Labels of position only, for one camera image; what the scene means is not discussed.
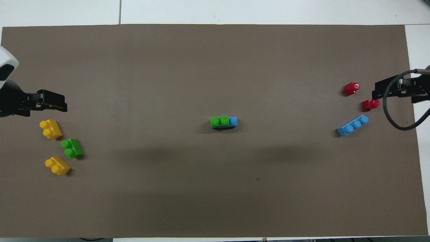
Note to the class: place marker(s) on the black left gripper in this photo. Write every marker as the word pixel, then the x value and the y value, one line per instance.
pixel 11 102

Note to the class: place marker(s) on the yellow two-stud toy brick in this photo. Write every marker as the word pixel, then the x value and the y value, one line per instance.
pixel 52 129
pixel 58 166

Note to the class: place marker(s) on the red one-stud toy brick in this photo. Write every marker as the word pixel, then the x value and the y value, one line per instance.
pixel 351 88
pixel 369 105

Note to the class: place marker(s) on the green two-stud toy brick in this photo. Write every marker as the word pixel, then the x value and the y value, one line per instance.
pixel 220 121
pixel 73 149

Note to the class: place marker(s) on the brown table mat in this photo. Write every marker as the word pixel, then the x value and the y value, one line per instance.
pixel 215 67

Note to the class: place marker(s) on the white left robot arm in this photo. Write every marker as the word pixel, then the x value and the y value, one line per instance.
pixel 5 58

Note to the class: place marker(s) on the blue three-stud toy brick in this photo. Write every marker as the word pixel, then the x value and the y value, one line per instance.
pixel 233 121
pixel 352 126

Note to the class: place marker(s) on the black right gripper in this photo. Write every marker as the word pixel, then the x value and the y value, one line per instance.
pixel 415 89

